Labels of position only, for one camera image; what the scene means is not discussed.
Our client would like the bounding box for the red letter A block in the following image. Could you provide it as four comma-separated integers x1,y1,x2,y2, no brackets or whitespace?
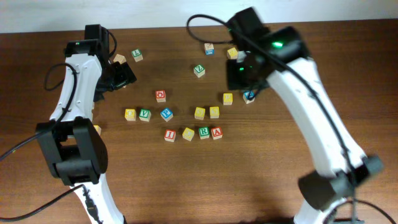
211,127,223,139

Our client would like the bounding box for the green letter R block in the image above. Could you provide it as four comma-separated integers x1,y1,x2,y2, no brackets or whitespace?
198,126,210,139

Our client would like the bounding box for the red letter I block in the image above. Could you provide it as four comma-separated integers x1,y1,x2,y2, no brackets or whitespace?
164,129,176,142

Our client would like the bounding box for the yellow letter C block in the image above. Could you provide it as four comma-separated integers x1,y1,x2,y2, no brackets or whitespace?
182,128,195,141

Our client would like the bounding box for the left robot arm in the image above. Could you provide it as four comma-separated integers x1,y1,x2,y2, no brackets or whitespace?
36,24,137,223

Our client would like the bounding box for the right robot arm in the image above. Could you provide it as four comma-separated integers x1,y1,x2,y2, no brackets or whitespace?
226,8,384,223

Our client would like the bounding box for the plain wooden block yellow side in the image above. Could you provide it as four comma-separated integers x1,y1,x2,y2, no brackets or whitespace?
113,54,126,64

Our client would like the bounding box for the yellow block upper right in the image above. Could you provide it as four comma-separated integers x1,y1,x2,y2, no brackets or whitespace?
227,47,238,60

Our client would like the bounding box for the green letter L block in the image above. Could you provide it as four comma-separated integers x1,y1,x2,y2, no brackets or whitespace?
131,49,143,62

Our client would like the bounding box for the blue letter E block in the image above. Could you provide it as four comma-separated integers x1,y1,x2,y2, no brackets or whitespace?
243,91,255,104

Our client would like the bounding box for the yellow letter O block left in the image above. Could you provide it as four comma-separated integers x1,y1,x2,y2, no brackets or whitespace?
94,125,101,135

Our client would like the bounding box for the yellow letter o block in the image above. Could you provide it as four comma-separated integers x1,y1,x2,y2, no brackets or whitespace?
94,125,101,135
124,109,137,121

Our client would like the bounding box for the yellow block centre right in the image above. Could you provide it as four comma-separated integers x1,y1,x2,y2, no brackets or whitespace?
223,93,233,105

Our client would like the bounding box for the yellow letter O block centre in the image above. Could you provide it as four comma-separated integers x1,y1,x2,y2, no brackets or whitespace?
124,109,137,121

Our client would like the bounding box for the red letter O block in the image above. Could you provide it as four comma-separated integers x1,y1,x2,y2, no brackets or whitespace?
155,90,166,103

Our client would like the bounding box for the wooden block blue side top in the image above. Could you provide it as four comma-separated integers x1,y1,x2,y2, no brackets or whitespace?
204,43,215,55

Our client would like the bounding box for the green letter V block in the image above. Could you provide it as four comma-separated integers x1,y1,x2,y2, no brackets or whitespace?
139,109,152,122

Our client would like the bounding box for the green letter Z block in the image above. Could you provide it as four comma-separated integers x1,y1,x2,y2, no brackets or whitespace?
193,65,205,78

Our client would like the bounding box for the yellow letter S block right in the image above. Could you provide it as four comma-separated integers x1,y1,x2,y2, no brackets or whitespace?
209,106,220,119

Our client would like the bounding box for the yellow letter s block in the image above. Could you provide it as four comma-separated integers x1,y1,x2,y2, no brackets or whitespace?
194,107,206,120
209,106,220,119

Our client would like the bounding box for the blue letter P block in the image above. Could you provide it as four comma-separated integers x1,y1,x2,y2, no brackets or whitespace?
160,108,174,122

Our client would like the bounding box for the yellow letter S block left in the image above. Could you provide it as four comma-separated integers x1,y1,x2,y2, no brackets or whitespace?
194,107,206,120

